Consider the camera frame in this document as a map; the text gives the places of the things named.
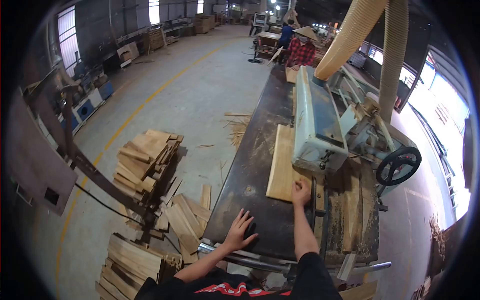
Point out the person's right hand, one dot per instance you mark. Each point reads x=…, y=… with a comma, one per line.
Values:
x=301, y=195

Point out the person's left hand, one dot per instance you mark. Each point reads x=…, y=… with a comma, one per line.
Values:
x=237, y=234

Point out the person's left middle finger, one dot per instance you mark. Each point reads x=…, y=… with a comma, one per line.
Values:
x=245, y=218

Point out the person's left index finger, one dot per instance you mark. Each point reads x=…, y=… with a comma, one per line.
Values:
x=249, y=224

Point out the person's left thumb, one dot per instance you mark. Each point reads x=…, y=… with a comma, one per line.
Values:
x=250, y=238

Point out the person's left ring finger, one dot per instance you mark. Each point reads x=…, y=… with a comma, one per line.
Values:
x=238, y=216

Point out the person's left little finger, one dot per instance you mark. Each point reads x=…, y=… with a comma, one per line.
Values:
x=230, y=223

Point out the person's right thumb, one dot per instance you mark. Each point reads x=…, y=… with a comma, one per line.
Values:
x=293, y=187

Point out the person's right fingers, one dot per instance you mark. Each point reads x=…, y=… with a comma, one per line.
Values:
x=303, y=183

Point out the pale wooden plank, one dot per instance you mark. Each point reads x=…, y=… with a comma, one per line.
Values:
x=283, y=165

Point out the wood planing machine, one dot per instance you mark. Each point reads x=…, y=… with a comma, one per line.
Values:
x=262, y=180

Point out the scattered planks on floor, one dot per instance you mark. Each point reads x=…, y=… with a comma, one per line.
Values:
x=185, y=223

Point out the person's body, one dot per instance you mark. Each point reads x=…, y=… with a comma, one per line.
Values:
x=262, y=287

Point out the pile of wood splinters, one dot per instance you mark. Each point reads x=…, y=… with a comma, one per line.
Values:
x=238, y=129

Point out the black handwheel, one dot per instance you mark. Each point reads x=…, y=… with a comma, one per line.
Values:
x=390, y=170

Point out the tall pile of wooden planks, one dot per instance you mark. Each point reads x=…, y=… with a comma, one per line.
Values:
x=142, y=161

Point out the short wooden plank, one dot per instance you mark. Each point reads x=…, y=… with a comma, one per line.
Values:
x=291, y=75

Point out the low stack of wooden planks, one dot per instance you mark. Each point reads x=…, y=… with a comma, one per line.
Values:
x=129, y=266

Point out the wooden offcut plank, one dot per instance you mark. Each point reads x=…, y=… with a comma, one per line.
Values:
x=359, y=291

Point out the distant work table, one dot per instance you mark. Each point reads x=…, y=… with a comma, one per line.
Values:
x=267, y=42

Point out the distant stack of timber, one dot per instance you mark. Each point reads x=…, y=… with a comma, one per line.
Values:
x=204, y=23

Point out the row of blue-white machines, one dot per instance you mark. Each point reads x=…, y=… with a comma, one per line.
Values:
x=84, y=101

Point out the leaning wooden boards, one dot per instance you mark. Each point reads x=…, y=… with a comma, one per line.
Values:
x=154, y=38

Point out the grey machine with panel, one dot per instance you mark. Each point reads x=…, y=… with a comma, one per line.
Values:
x=41, y=157

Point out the bright window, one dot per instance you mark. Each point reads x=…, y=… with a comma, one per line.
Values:
x=67, y=39

